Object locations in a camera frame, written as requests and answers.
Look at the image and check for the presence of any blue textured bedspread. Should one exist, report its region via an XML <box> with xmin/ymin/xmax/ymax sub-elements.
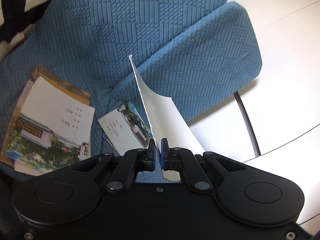
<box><xmin>0</xmin><ymin>0</ymin><xmax>263</xmax><ymax>183</ymax></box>

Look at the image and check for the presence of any white paper sheet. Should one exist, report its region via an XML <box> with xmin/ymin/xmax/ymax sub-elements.
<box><xmin>129</xmin><ymin>55</ymin><xmax>204</xmax><ymax>182</ymax></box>

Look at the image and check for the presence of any red white black blanket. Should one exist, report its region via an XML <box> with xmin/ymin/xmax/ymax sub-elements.
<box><xmin>1</xmin><ymin>0</ymin><xmax>51</xmax><ymax>59</ymax></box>

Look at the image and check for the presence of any black cable on floor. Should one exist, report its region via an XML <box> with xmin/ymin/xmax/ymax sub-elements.
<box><xmin>233</xmin><ymin>91</ymin><xmax>262</xmax><ymax>158</ymax></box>

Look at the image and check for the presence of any white scenery cover booklet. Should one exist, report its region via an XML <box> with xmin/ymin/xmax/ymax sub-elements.
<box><xmin>5</xmin><ymin>76</ymin><xmax>95</xmax><ymax>176</ymax></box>

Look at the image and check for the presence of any tan patterned cover book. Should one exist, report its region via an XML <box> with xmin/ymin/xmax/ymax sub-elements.
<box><xmin>1</xmin><ymin>66</ymin><xmax>90</xmax><ymax>167</ymax></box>

